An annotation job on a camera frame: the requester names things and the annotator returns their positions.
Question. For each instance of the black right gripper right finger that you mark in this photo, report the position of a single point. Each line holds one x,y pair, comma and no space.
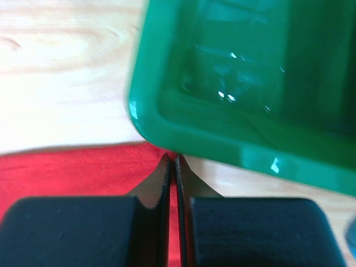
250,231

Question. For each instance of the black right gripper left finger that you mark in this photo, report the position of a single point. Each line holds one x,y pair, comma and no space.
126,230

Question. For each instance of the red t shirt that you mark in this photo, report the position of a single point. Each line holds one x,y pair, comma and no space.
106,171

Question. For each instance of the green plastic bin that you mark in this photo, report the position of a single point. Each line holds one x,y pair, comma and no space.
268,86

